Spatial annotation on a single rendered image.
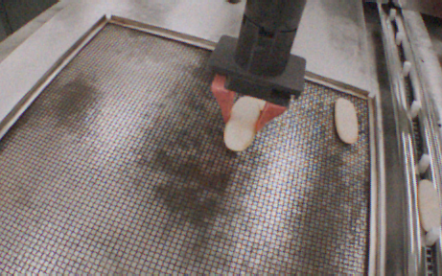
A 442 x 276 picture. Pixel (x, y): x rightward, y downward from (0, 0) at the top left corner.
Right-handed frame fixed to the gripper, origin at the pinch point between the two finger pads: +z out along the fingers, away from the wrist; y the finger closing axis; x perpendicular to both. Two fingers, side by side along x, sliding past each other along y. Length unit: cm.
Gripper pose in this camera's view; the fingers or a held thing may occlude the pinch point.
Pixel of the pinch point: (243, 120)
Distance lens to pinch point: 46.9
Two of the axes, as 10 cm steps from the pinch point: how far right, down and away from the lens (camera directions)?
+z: -1.6, 6.7, 7.2
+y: -9.6, -2.9, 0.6
